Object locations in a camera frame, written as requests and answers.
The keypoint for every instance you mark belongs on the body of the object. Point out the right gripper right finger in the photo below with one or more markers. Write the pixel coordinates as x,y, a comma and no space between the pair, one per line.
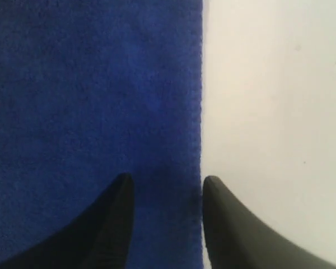
236,238

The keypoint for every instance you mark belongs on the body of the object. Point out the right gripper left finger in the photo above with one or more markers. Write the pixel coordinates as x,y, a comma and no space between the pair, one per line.
98,238

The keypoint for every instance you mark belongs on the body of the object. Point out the blue towel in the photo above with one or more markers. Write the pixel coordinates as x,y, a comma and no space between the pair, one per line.
90,90

